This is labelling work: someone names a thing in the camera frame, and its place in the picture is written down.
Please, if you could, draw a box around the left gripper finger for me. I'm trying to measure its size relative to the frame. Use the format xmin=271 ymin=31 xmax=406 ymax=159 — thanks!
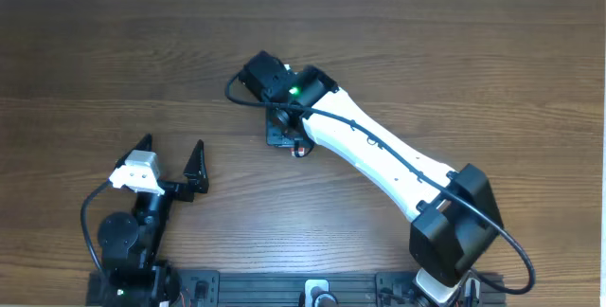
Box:
xmin=182 ymin=138 xmax=211 ymax=195
xmin=115 ymin=133 xmax=154 ymax=170

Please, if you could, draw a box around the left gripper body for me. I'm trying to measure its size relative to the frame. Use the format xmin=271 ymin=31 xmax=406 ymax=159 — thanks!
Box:
xmin=157 ymin=179 xmax=197 ymax=204

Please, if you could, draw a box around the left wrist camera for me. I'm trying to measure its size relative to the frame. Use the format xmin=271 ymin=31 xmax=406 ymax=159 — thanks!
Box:
xmin=108 ymin=149 xmax=167 ymax=197

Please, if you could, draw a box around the mounting rail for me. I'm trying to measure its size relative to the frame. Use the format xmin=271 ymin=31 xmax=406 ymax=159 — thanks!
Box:
xmin=86 ymin=268 xmax=506 ymax=307

